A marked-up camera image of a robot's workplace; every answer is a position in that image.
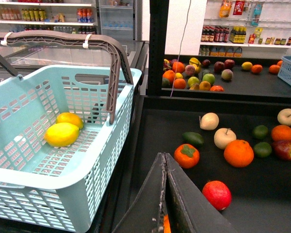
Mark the white pear front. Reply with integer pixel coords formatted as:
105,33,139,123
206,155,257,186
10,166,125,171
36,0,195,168
214,128,237,150

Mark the glass top freezer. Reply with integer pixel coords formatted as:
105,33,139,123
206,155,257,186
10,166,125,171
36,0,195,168
0,36,146,81

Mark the far dark red apple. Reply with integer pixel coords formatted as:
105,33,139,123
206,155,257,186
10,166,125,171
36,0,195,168
224,59,235,69

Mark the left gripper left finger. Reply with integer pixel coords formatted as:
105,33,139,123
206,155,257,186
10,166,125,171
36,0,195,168
113,153,166,233

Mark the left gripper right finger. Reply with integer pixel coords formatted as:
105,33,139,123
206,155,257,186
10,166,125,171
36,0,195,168
164,153,237,233

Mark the red yellow apple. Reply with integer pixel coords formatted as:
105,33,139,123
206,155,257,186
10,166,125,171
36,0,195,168
272,140,291,161

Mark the grey basket handle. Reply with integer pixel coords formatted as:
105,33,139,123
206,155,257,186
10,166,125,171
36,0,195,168
0,31,133,124

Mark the white sauce bottle shelf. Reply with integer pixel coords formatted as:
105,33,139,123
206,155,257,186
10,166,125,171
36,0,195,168
203,0,291,59

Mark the large orange left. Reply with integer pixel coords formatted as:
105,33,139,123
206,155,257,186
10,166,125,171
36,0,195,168
224,139,254,168

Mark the far lemon on shelf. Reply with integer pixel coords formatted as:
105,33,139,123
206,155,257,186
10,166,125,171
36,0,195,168
241,62,253,71

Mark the white drinks shelf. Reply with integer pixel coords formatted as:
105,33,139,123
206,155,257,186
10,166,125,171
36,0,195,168
0,0,98,34

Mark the far orange on shelf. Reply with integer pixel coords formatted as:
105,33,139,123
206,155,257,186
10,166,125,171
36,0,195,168
251,65,263,74

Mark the far peach on shelf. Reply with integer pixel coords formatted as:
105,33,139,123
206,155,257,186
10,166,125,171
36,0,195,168
221,69,233,81

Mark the teal plastic shopping basket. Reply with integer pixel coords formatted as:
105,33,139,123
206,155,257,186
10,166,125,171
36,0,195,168
0,65,142,233

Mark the white pear with stem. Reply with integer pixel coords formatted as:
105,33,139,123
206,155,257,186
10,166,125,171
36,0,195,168
277,108,291,126

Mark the small orange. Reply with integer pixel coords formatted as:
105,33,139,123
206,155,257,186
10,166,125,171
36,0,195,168
271,125,291,141

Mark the orange persimmon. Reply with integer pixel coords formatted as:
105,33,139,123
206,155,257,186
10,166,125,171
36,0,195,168
174,144,200,169

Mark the far green apple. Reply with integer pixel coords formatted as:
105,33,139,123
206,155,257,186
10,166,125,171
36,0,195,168
202,73,215,85

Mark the red pomegranate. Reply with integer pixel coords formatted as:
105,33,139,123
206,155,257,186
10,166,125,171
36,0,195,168
202,181,232,211

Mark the dark green avocado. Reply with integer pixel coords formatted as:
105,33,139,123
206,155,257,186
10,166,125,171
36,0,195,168
182,132,204,148

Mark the black metal fruit shelf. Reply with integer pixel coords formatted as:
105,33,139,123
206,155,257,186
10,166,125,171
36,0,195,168
101,0,291,233

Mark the green lime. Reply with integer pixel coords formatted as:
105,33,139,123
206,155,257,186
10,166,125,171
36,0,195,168
253,142,272,158
252,125,269,140

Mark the white pear left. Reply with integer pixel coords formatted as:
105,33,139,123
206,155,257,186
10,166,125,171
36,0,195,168
199,113,219,131

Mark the yellow lemon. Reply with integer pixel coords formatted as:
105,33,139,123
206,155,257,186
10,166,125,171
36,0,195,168
44,122,80,147
56,112,84,130

